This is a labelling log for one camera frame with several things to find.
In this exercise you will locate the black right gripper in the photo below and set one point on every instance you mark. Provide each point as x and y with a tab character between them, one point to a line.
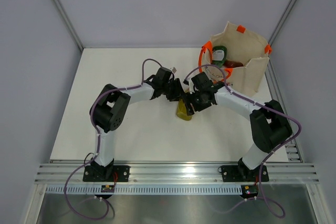
189	98

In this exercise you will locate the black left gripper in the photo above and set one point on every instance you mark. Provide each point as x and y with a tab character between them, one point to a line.
178	91

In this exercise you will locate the yellow dish soap bottle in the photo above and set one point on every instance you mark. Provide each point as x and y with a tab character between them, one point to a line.
181	111

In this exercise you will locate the red dish soap bottle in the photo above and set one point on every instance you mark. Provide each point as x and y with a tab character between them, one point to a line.
232	64

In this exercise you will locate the green dish soap bottle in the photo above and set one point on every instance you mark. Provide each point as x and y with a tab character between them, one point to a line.
219	55

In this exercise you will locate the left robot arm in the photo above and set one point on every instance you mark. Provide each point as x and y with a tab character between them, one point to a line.
109	109

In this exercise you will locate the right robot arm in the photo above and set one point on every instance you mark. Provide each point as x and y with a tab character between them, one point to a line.
269	125

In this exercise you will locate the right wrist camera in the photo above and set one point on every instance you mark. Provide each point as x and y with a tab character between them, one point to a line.
190	86

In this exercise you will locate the beige canvas bag orange handles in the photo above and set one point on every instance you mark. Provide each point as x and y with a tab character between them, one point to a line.
245	46

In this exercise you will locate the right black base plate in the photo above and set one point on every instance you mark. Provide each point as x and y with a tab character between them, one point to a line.
235	173

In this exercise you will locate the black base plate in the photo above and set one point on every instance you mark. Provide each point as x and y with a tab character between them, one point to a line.
118	173
235	173

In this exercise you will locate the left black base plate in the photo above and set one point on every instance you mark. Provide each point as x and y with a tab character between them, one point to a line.
118	173

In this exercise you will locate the aluminium mounting rail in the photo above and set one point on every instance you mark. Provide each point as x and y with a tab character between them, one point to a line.
184	173

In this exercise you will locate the white slotted cable duct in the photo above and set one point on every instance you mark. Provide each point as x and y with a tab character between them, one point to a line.
122	189

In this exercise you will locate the right aluminium frame post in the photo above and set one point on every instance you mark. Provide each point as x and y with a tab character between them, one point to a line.
281	22

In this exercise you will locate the aluminium frame post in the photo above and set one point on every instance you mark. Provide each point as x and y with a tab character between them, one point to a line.
281	22
67	22

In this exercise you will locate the left aluminium frame post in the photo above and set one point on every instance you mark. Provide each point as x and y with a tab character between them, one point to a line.
67	22

